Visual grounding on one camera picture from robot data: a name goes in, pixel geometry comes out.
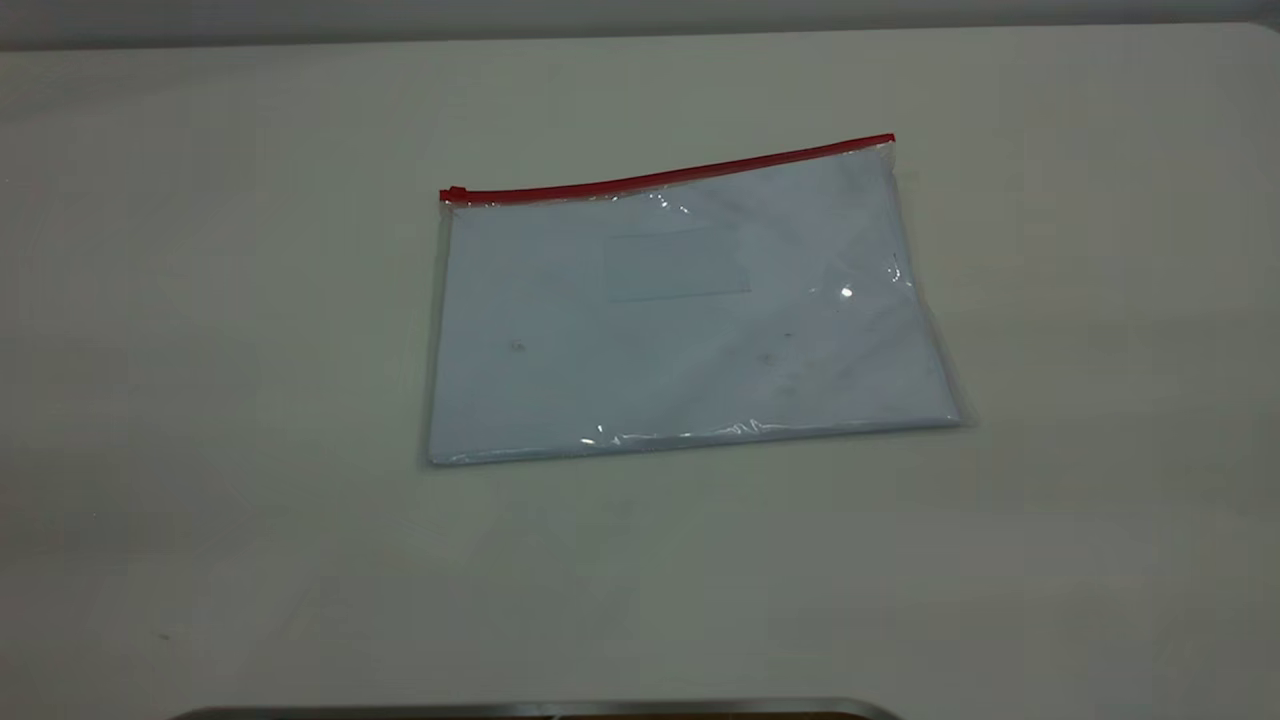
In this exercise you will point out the clear red-zipper document bag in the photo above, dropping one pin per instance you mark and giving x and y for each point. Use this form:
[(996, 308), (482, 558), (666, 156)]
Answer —
[(680, 320)]

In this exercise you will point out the red zipper slider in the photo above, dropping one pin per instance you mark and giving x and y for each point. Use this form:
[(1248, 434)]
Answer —
[(453, 194)]

